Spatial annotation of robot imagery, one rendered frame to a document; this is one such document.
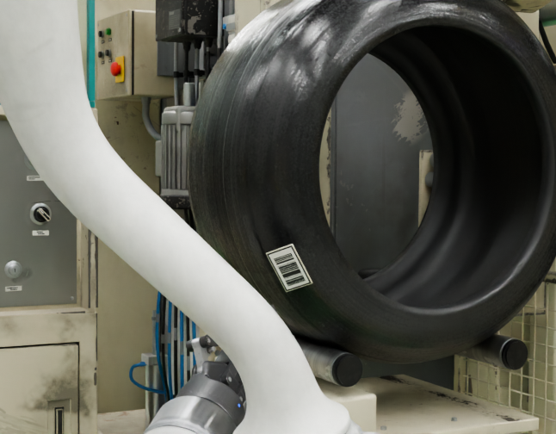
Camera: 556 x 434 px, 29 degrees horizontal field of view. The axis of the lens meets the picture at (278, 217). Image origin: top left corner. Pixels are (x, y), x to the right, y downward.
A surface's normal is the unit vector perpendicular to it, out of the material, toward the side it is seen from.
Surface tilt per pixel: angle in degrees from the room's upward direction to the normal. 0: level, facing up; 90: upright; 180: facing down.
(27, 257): 90
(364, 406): 90
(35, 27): 106
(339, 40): 82
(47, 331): 90
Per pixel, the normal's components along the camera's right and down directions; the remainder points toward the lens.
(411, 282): 0.35, -0.10
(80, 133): 0.61, -0.18
